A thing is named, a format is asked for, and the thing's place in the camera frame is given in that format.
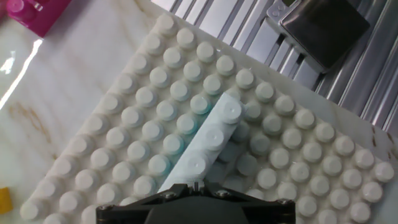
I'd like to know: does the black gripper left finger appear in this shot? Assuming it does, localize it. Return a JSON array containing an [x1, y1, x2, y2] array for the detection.
[[95, 182, 195, 224]]

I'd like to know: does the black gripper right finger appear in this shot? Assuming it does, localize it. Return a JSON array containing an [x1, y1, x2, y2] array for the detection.
[[194, 182, 296, 224]]

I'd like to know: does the white four-stud block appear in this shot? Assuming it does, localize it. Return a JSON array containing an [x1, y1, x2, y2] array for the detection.
[[157, 92, 247, 194]]

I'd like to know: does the magenta three-stud block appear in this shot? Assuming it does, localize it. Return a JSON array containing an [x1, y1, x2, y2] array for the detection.
[[6, 0, 73, 38]]

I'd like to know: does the white studded baseplate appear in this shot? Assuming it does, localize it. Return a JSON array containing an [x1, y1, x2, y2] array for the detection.
[[19, 12, 398, 224]]

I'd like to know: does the orange-yellow four-stud block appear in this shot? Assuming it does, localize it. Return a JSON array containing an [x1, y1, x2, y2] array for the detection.
[[0, 187, 14, 215]]

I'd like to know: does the white marble board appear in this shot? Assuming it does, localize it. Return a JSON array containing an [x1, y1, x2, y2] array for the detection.
[[0, 0, 398, 224]]

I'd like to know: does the silver digital scale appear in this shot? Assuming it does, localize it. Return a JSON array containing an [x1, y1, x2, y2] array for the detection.
[[266, 0, 371, 74]]

